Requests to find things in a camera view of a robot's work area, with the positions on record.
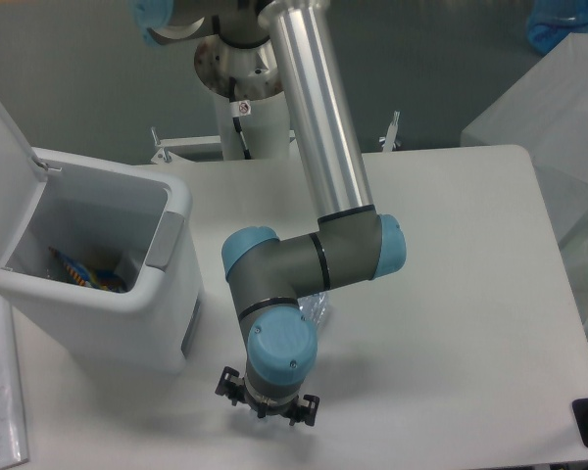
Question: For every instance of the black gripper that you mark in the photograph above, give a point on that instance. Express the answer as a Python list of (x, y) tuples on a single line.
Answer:
[(294, 408)]

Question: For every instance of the crushed clear plastic bottle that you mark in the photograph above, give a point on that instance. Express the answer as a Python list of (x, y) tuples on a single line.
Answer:
[(315, 308)]

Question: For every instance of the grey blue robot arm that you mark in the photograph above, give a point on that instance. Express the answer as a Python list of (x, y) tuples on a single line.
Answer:
[(253, 50)]

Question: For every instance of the white trash can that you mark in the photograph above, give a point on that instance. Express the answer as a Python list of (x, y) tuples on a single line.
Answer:
[(99, 255)]

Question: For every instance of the white trash can lid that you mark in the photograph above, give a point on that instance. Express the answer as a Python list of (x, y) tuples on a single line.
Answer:
[(23, 178)]

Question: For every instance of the colourful snack wrapper in bin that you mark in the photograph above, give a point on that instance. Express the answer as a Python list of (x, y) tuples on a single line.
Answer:
[(84, 276)]

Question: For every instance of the white paper notebook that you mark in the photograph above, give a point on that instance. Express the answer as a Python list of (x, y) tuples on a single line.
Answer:
[(13, 438)]

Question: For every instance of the translucent plastic box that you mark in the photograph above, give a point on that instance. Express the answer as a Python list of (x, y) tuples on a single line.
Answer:
[(546, 113)]

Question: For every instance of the blue plastic bag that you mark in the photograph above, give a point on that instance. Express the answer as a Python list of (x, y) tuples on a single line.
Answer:
[(550, 22)]

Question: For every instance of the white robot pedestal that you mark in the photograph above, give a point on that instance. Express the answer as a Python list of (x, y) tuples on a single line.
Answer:
[(265, 122)]

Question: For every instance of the white pedestal base bracket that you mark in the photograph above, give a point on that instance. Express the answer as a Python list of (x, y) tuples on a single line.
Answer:
[(212, 149)]

